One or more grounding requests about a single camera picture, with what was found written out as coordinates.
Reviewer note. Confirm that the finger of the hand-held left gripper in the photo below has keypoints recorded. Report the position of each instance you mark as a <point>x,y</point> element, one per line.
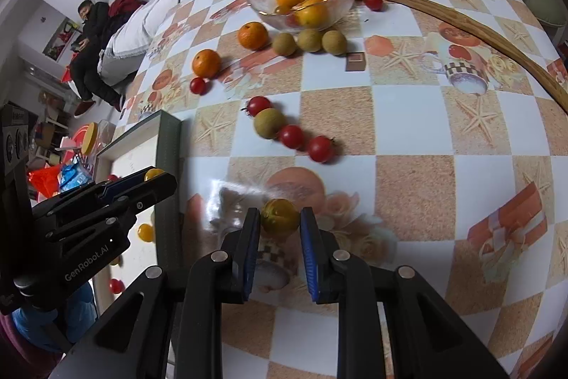
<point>120,185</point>
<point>155,190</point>

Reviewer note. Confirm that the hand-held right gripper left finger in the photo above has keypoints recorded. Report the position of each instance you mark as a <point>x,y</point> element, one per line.
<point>253,254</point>

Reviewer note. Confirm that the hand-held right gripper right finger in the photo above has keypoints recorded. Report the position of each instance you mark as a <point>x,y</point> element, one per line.
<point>310,259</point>

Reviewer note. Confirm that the yellow cherry tomato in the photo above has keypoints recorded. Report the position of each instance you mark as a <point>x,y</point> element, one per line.
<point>145,231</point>
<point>154,174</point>
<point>279,217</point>
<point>282,9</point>

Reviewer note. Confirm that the white tray dark green rim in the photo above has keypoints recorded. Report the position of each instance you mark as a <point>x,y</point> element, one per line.
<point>168,148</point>

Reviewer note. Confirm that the person's left forearm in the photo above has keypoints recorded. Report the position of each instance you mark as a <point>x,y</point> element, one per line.
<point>13,352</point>

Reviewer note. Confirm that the person's left hand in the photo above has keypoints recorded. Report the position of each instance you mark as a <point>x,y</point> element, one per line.
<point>75,312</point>

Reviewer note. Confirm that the blue packet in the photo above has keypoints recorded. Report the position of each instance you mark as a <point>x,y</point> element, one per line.
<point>77,177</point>

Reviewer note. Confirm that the glass jar yellow lid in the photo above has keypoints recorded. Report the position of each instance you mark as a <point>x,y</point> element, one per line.
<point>91,137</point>

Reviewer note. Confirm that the red plastic bag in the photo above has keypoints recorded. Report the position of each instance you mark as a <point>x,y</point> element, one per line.
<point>44,181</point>

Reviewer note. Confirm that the brown kiwi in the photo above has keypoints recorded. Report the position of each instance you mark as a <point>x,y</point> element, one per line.
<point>284,44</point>
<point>309,40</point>
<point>333,42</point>
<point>269,122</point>

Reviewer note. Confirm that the red garment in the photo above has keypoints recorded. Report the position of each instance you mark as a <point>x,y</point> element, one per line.
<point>126,6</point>

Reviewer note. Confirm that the long wooden stick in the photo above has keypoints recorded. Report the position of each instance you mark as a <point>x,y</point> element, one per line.
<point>488,35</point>

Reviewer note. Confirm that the wall poster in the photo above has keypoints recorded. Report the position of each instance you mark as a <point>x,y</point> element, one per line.
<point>60,39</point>

